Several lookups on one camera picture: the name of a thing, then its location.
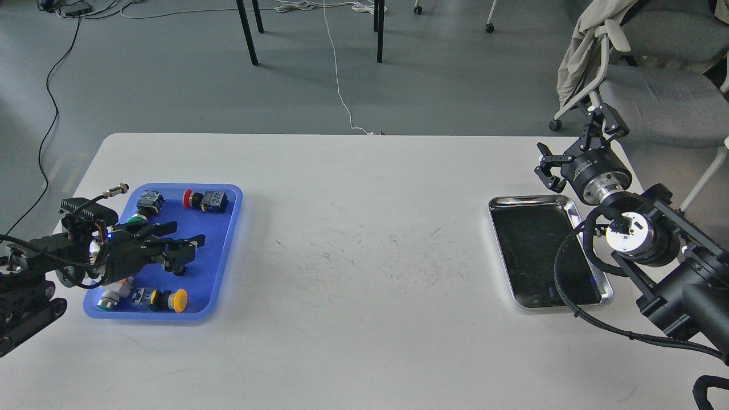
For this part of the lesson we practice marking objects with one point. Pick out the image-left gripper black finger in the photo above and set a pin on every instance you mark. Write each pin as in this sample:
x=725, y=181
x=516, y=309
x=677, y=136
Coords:
x=141, y=230
x=177, y=253

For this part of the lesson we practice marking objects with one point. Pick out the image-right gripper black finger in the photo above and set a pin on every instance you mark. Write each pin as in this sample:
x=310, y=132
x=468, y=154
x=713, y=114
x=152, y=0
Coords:
x=604, y=125
x=548, y=161

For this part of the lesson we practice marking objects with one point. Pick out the black cylindrical gripper body image-right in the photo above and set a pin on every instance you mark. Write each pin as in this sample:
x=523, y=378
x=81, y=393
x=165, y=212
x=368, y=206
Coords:
x=595, y=174

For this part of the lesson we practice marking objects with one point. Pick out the black cylindrical gripper body image-left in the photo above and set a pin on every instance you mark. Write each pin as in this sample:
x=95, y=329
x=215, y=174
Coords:
x=128, y=252

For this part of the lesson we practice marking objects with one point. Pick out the blue plastic tray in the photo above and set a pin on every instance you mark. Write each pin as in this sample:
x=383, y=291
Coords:
x=203, y=277

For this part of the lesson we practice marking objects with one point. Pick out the silver metal tray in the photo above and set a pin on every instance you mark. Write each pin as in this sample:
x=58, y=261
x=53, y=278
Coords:
x=529, y=230

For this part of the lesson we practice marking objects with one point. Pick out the yellow mushroom push button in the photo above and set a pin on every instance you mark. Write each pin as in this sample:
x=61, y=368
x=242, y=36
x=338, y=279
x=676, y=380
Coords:
x=157, y=300

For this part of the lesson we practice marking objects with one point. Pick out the beige jacket on chair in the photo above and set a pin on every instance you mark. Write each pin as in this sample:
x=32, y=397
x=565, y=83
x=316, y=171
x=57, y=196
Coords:
x=578, y=52

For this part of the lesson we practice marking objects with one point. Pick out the grey office chair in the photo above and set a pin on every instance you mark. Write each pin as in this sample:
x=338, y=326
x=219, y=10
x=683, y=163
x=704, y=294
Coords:
x=650, y=67

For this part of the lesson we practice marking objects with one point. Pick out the black table leg right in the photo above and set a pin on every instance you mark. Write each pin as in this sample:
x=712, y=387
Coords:
x=378, y=27

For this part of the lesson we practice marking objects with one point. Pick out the black table leg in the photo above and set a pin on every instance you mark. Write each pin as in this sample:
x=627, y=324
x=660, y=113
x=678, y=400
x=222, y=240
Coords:
x=247, y=28
x=378, y=27

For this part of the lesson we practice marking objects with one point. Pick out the black power strip on floor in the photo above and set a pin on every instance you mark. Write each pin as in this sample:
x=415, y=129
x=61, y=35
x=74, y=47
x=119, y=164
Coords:
x=73, y=10

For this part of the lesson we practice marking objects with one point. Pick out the black table leg left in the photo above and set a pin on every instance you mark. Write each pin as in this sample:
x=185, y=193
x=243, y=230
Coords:
x=247, y=28

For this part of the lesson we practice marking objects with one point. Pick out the green push button switch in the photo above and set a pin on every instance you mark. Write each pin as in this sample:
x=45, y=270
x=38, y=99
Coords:
x=149, y=204

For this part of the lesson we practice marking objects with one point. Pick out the grey switch orange top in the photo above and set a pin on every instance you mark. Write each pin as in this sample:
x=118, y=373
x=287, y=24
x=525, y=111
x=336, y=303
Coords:
x=113, y=293

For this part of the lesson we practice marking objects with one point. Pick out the black wrist camera image-left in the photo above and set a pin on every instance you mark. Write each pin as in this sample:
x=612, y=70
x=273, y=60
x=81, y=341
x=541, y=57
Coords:
x=83, y=216

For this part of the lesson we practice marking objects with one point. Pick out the red push button switch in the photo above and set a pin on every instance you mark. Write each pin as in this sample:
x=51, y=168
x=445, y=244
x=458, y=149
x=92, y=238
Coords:
x=212, y=201

